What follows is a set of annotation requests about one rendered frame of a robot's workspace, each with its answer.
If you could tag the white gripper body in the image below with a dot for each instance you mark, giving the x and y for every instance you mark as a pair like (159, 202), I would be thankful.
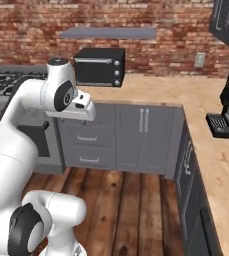
(82, 114)

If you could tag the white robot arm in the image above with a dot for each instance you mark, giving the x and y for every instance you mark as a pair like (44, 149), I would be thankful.
(9, 150)

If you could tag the black toaster oven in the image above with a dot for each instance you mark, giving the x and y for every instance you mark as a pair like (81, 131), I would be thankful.
(99, 68)

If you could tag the grey base cupboard run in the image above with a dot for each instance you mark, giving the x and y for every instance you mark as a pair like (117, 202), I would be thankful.
(132, 140)

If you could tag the dark base cupboard run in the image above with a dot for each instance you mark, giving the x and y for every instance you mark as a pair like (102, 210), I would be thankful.
(191, 190)

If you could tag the grey wall shelf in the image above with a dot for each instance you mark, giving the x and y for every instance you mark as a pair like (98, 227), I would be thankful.
(107, 33)

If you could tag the grey wall socket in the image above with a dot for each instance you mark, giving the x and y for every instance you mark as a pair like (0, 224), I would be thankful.
(200, 59)

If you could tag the dark wall cupboard run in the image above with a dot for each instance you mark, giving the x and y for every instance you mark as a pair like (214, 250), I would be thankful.
(227, 21)

